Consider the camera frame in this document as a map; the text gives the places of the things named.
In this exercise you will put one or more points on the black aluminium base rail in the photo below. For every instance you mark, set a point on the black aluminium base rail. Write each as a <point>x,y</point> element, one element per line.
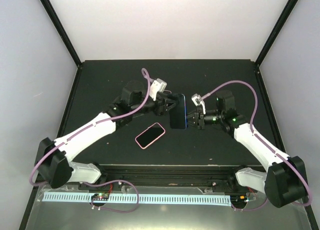
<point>223,178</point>

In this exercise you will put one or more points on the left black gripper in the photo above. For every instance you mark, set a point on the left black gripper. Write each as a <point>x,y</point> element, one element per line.
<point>160,110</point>

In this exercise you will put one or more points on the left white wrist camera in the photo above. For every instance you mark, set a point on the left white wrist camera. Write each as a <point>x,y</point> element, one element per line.
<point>157,86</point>

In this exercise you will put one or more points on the right small circuit board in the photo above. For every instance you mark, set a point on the right small circuit board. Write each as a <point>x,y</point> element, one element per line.
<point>242,198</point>

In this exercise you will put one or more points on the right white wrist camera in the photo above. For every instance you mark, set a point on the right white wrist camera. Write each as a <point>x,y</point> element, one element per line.
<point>199,102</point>

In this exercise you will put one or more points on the black-cased phone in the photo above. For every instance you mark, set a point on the black-cased phone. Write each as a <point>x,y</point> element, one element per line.
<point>178,116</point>

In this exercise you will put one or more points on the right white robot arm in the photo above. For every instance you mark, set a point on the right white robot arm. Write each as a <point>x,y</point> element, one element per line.
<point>283,179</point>

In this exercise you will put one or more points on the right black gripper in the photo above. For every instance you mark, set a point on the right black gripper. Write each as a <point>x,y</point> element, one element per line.
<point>199,121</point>

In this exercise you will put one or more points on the small circuit board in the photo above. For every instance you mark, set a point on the small circuit board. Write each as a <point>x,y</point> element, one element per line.
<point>242,198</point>
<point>100,197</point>

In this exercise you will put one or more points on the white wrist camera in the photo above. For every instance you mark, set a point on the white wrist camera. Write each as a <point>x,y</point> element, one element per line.
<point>157,86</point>
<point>199,102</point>

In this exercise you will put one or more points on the white slotted cable duct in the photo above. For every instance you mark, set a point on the white slotted cable duct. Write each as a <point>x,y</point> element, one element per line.
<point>156,199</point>

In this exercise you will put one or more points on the right black frame post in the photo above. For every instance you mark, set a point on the right black frame post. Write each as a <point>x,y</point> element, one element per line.
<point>282,19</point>

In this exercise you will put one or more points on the left small circuit board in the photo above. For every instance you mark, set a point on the left small circuit board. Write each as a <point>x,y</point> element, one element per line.
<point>100,197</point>

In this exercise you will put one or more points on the left black frame post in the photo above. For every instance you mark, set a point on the left black frame post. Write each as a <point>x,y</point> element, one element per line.
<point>48,7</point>

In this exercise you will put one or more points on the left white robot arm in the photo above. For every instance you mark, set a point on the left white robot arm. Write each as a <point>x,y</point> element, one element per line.
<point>55,158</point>

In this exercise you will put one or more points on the black frame post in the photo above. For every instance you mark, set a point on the black frame post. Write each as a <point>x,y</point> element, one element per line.
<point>282,19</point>
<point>48,7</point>

